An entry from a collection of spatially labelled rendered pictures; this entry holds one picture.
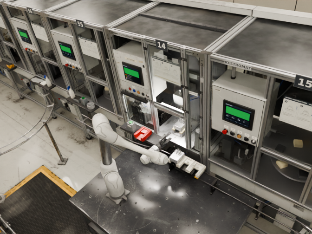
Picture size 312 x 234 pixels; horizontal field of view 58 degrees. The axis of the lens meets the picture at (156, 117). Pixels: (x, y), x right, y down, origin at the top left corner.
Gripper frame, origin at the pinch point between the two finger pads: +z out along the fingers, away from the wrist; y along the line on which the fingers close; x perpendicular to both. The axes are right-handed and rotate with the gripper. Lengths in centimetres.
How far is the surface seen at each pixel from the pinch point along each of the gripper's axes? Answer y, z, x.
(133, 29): 101, 16, 45
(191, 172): -16.4, -14.4, -36.9
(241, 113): 64, 0, -74
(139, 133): -6.9, -9.3, 34.2
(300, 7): 17, 361, -5
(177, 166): -14.7, -17.8, -23.3
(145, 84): 55, 2, 25
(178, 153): -5.7, -9.8, -19.1
